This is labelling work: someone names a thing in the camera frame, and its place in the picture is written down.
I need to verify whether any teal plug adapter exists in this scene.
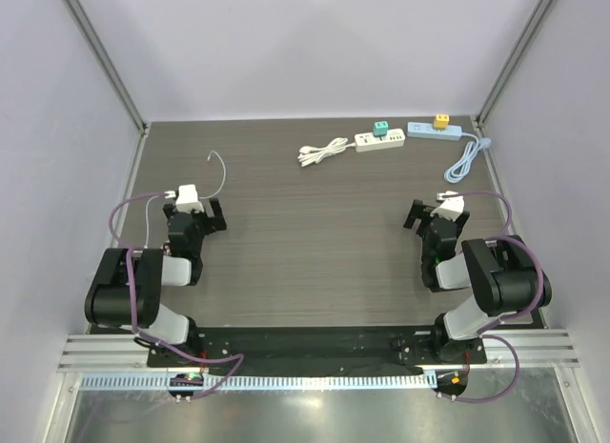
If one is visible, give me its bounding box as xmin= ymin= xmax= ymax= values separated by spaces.
xmin=373 ymin=121 xmax=389 ymax=137

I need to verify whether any white power strip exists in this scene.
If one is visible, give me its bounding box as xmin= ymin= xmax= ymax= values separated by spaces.
xmin=297 ymin=129 xmax=406 ymax=168

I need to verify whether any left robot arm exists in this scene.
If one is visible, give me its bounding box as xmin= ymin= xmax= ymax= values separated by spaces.
xmin=84 ymin=197 xmax=227 ymax=367

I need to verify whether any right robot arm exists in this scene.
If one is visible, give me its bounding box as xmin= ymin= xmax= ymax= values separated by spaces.
xmin=402 ymin=197 xmax=552 ymax=364

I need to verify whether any yellow plug adapter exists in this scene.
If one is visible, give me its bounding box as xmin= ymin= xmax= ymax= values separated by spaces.
xmin=433 ymin=113 xmax=450 ymax=131

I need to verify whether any blue power strip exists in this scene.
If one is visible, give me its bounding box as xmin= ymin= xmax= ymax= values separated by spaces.
xmin=406 ymin=122 xmax=491 ymax=184

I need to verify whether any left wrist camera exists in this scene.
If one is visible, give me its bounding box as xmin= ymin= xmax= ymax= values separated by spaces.
xmin=164 ymin=184 xmax=204 ymax=212

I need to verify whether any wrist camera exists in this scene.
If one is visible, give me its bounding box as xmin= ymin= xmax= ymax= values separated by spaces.
xmin=164 ymin=184 xmax=204 ymax=212
xmin=432 ymin=191 xmax=465 ymax=221

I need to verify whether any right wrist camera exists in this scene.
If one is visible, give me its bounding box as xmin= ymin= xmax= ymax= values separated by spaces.
xmin=432 ymin=191 xmax=465 ymax=221

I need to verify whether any white charger cable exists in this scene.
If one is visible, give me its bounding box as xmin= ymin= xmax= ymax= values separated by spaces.
xmin=142 ymin=150 xmax=228 ymax=250

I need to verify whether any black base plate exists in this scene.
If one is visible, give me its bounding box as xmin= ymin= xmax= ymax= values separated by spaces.
xmin=145 ymin=325 xmax=488 ymax=368

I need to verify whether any perforated cable duct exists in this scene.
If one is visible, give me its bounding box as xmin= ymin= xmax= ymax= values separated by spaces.
xmin=80 ymin=371 xmax=437 ymax=393

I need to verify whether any aluminium front rail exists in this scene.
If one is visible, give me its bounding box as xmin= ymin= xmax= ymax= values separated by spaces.
xmin=58 ymin=329 xmax=580 ymax=373

